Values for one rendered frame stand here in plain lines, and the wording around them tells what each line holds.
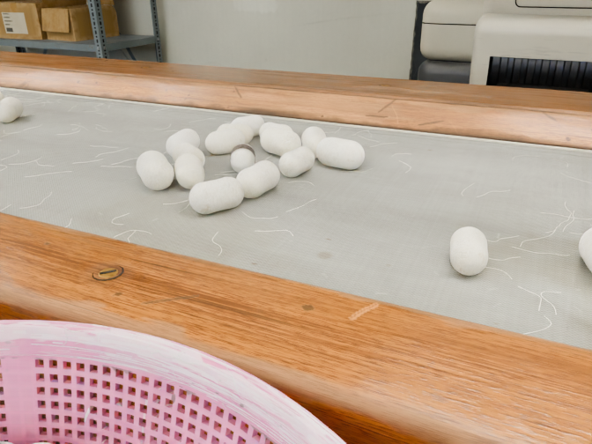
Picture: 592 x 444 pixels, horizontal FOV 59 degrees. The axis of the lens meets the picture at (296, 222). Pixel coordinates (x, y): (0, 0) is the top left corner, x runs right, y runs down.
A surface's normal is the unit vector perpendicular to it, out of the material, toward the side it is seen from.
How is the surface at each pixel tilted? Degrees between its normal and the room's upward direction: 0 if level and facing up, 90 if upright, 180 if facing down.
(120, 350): 75
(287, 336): 0
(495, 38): 98
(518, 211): 0
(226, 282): 0
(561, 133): 45
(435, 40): 90
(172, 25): 89
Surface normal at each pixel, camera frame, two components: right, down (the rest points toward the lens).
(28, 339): -0.02, 0.18
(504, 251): -0.01, -0.90
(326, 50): -0.44, 0.39
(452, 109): -0.30, -0.36
